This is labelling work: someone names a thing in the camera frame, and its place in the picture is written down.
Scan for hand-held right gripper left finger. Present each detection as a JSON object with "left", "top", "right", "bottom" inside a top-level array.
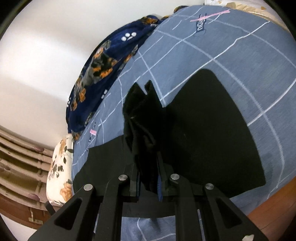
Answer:
[{"left": 29, "top": 171, "right": 140, "bottom": 241}]

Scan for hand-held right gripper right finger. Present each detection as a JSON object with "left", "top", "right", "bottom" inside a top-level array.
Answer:
[{"left": 157, "top": 173, "right": 270, "bottom": 241}]

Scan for black pants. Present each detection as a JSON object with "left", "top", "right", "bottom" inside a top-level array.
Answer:
[{"left": 73, "top": 69, "right": 266, "bottom": 218}]

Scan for white floral pillow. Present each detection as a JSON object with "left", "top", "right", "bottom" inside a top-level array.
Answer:
[{"left": 46, "top": 134, "right": 75, "bottom": 207}]

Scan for beige ridged panel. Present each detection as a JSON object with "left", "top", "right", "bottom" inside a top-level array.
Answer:
[{"left": 0, "top": 125, "right": 56, "bottom": 230}]

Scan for navy floral blanket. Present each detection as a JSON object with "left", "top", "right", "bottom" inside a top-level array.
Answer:
[{"left": 65, "top": 15, "right": 167, "bottom": 141}]

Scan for blue-grey checked bedsheet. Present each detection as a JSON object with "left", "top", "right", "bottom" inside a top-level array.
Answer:
[{"left": 72, "top": 4, "right": 296, "bottom": 241}]

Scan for cream patterned bedding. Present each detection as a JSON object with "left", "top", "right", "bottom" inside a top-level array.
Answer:
[{"left": 203, "top": 0, "right": 285, "bottom": 26}]

